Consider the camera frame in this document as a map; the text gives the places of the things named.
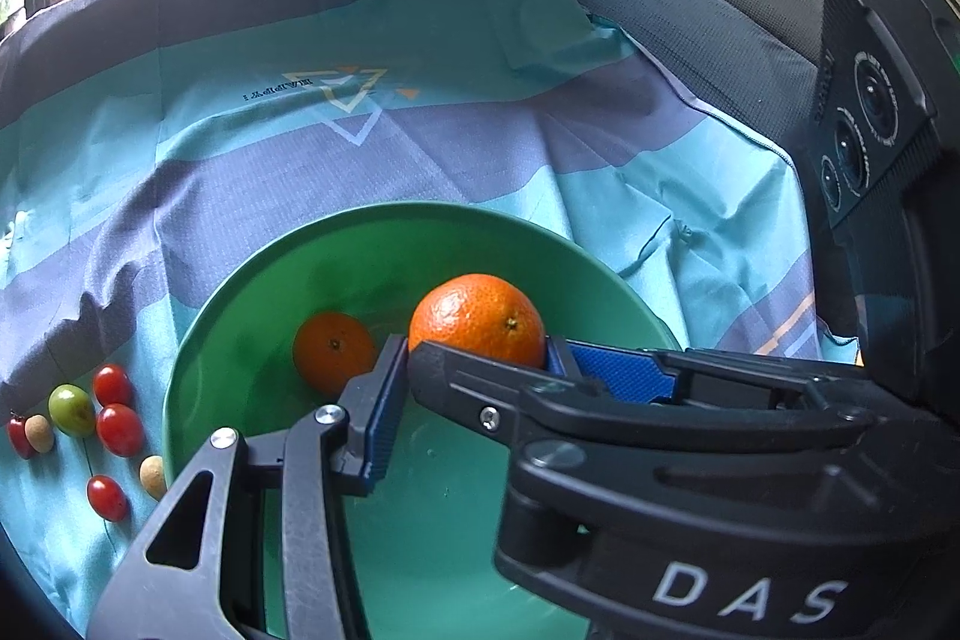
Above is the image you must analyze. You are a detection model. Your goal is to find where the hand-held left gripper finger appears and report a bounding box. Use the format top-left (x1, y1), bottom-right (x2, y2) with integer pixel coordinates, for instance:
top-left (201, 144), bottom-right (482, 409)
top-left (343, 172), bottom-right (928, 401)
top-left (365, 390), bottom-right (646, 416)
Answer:
top-left (86, 335), bottom-right (411, 640)

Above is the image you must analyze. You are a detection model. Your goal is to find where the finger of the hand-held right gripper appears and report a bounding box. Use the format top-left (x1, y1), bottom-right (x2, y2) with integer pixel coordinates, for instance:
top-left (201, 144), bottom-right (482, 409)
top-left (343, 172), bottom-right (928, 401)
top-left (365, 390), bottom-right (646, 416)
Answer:
top-left (546, 337), bottom-right (901, 414)
top-left (409, 341), bottom-right (661, 461)

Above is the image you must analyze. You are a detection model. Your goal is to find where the large orange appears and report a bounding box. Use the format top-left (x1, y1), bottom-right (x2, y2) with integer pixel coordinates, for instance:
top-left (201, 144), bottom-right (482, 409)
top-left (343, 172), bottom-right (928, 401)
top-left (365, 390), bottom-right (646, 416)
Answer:
top-left (409, 272), bottom-right (546, 371)

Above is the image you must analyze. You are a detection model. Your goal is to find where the green bowl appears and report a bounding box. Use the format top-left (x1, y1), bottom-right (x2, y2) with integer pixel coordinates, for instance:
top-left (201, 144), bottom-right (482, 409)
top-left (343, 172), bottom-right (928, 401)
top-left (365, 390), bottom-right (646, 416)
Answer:
top-left (161, 201), bottom-right (683, 640)

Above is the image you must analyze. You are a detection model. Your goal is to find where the small orange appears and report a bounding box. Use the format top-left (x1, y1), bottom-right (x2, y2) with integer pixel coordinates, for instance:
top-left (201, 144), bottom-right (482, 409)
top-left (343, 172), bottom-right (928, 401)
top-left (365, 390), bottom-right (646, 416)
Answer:
top-left (292, 310), bottom-right (377, 397)

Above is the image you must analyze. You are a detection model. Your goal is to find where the teal and grey printed blanket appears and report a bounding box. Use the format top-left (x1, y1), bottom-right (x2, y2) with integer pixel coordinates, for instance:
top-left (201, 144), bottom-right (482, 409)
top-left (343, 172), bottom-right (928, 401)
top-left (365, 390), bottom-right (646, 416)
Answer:
top-left (0, 0), bottom-right (863, 640)

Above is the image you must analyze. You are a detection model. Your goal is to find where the red cherry tomato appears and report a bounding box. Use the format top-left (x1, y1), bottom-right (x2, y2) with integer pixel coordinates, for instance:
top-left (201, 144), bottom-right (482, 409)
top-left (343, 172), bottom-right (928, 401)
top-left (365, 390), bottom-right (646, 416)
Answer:
top-left (6, 415), bottom-right (37, 459)
top-left (94, 364), bottom-right (134, 407)
top-left (96, 404), bottom-right (145, 458)
top-left (87, 475), bottom-right (128, 522)

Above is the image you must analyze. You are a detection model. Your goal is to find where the green cherry tomato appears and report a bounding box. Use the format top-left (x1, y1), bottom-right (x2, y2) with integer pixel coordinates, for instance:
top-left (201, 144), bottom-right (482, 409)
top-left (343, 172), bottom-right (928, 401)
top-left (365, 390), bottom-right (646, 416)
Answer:
top-left (49, 385), bottom-right (96, 438)

